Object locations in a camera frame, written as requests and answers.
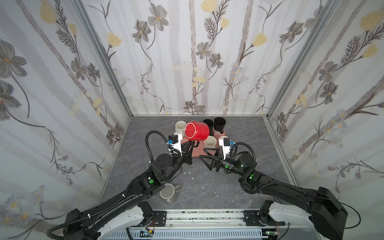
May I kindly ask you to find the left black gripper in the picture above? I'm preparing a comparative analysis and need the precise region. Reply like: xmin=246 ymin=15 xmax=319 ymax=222
xmin=162 ymin=139 xmax=194 ymax=183

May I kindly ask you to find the pink upside-down mug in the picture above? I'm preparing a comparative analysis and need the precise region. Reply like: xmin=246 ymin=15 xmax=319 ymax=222
xmin=204 ymin=136 xmax=217 ymax=148

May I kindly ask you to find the red upside-down mug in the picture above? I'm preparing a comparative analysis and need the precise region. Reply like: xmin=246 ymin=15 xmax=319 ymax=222
xmin=184 ymin=121 xmax=210 ymax=146

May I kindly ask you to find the cream ribbed mug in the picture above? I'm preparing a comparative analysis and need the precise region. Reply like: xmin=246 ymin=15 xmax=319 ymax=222
xmin=175 ymin=121 xmax=187 ymax=136

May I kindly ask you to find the grey mug white base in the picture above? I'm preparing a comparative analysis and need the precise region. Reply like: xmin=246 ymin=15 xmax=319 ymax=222
xmin=214 ymin=117 xmax=227 ymax=134

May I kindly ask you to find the black mug white rim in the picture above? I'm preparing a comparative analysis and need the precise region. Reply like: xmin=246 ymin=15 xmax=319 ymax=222
xmin=203 ymin=119 xmax=214 ymax=136

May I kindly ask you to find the large grey upside-down mug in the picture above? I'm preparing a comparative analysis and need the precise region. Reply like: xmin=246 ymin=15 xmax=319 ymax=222
xmin=160 ymin=183 xmax=182 ymax=205

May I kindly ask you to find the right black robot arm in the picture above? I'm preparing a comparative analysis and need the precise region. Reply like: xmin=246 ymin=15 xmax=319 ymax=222
xmin=199 ymin=148 xmax=348 ymax=240

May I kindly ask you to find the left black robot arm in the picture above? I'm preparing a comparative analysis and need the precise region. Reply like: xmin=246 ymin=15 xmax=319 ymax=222
xmin=46 ymin=141 xmax=200 ymax=240

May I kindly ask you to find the pink rectangular tray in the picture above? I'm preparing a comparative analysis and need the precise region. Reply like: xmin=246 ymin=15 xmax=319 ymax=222
xmin=192 ymin=131 xmax=226 ymax=158

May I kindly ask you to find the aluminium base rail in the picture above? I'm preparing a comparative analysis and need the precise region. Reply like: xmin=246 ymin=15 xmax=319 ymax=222
xmin=104 ymin=209 xmax=331 ymax=240

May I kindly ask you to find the white slotted cable duct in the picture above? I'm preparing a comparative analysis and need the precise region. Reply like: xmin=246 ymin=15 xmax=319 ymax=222
xmin=104 ymin=229 xmax=268 ymax=240

